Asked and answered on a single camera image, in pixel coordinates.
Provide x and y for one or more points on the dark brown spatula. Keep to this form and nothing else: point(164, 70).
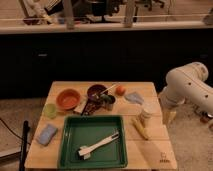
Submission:
point(91, 107)

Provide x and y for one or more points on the dark maroon bowl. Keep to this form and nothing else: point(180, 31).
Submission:
point(94, 91)

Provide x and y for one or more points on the white cup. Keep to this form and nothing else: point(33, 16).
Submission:
point(145, 115)

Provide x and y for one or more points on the black stand pole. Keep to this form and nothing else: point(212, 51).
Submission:
point(24, 143)

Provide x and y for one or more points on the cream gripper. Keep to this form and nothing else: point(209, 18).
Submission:
point(168, 115)

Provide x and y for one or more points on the wooden chopstick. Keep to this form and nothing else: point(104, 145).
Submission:
point(107, 89)

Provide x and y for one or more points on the blue sponge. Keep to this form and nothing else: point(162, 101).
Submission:
point(46, 134)

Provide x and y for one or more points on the white dish brush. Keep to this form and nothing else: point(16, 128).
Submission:
point(85, 151)

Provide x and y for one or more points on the small green cup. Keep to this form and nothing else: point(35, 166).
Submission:
point(50, 111)

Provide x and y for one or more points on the orange red bowl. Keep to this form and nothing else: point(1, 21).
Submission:
point(68, 99)

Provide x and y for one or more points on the orange ball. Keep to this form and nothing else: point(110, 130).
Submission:
point(120, 90)

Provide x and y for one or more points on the green plastic tray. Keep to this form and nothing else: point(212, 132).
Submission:
point(81, 131)

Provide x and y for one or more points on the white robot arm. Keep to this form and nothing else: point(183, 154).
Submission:
point(186, 82)

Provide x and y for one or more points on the dark green cup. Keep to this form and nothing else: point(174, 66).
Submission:
point(109, 101)

